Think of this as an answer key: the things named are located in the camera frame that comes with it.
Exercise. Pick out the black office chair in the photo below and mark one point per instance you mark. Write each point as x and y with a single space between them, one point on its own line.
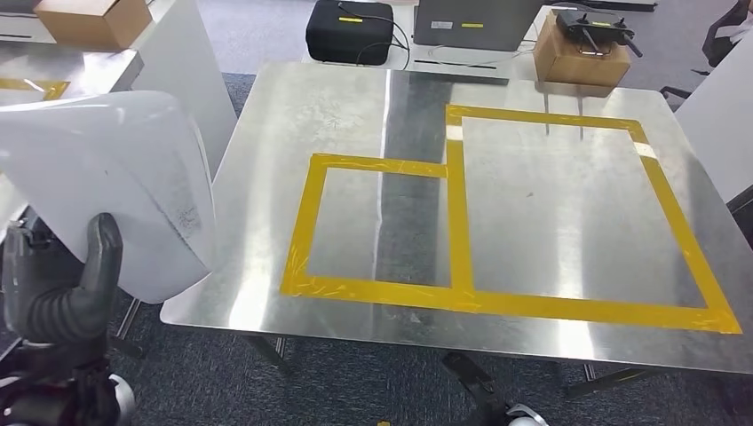
723 35

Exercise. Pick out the white partition panel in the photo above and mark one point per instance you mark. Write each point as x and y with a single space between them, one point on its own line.
176 59

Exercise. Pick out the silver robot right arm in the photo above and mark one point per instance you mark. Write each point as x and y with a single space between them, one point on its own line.
526 416

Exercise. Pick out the white table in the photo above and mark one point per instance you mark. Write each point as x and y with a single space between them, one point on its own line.
723 117

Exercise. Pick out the steel side table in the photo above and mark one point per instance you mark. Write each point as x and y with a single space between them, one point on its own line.
59 64

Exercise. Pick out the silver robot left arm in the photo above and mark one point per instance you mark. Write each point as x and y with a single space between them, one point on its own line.
59 376

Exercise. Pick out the black carry case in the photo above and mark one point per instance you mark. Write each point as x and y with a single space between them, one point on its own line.
347 38

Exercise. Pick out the black remote controller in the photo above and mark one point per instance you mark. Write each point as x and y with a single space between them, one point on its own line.
594 26

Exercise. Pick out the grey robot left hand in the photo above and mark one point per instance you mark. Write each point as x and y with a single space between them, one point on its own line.
47 282

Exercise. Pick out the yellow tape strip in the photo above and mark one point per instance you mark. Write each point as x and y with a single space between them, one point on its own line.
50 88

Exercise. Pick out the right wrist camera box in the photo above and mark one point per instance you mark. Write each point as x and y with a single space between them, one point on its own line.
470 376

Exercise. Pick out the large yellow tape frame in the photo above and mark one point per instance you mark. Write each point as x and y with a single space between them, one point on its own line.
588 311

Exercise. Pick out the white curved plastic part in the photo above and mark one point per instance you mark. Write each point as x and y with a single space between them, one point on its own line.
106 176

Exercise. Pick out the brown cardboard box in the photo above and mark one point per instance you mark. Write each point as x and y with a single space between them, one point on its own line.
579 67
88 23

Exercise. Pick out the white desk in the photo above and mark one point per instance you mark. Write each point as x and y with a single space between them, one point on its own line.
459 62

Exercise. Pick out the stainless steel workbench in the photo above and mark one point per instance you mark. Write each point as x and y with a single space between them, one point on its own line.
353 117

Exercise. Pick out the small yellow tape frame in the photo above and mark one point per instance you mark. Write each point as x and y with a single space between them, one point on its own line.
303 235

